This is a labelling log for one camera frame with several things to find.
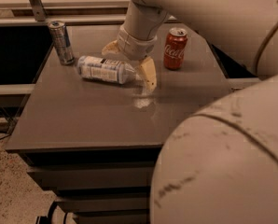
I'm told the clear blue-labelled plastic bottle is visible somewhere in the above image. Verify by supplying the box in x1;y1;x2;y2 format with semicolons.
76;56;137;85

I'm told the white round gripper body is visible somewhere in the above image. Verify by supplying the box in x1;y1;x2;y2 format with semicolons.
117;25;157;61

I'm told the silver blue energy drink can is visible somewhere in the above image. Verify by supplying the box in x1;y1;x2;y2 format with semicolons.
48;21;75;65

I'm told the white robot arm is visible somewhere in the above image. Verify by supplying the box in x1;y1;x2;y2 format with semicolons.
106;0;278;224

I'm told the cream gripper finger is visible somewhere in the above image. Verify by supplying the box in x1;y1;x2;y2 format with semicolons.
102;40;120;56
138;56;157;91

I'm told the metal railing frame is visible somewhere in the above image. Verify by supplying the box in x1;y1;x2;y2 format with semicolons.
0;6;128;26

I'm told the grey drawer cabinet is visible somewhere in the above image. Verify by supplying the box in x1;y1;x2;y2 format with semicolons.
6;24;231;224

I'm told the red Coca-Cola can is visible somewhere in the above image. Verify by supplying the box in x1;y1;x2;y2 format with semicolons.
163;27;188;70

